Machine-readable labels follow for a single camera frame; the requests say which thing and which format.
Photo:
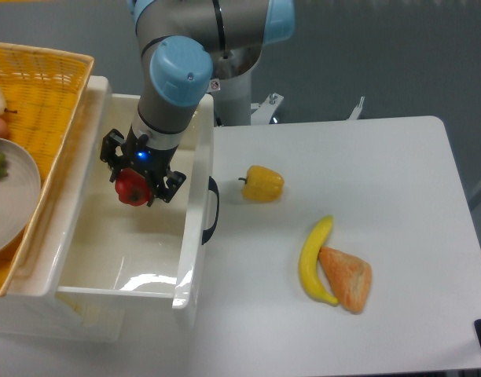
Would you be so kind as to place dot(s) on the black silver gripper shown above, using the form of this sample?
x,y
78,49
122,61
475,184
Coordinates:
x,y
153,164

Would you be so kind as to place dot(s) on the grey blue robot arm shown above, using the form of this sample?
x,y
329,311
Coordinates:
x,y
179,42

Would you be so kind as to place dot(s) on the open white upper drawer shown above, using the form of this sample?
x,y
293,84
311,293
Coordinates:
x,y
128,257

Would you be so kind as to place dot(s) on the yellow bell pepper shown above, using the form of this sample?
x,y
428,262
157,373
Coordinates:
x,y
262,184

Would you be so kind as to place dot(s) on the white drawer cabinet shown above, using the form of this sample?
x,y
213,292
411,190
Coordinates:
x,y
33,304

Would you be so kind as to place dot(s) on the yellow wicker basket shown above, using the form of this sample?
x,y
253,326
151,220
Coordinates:
x,y
47,86

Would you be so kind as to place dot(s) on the grey round plate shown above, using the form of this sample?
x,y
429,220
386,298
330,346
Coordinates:
x,y
19,191

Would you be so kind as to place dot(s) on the yellow banana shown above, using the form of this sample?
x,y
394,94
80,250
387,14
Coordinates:
x,y
308,262

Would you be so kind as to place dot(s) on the orange bread piece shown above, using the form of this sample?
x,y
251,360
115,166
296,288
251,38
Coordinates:
x,y
349,277

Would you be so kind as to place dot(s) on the black drawer handle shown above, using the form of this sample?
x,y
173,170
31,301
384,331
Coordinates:
x,y
213,209

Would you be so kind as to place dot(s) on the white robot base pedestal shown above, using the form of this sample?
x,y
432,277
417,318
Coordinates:
x,y
233,70

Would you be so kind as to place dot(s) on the white metal bracket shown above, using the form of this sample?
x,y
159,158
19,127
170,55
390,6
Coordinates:
x,y
264,113

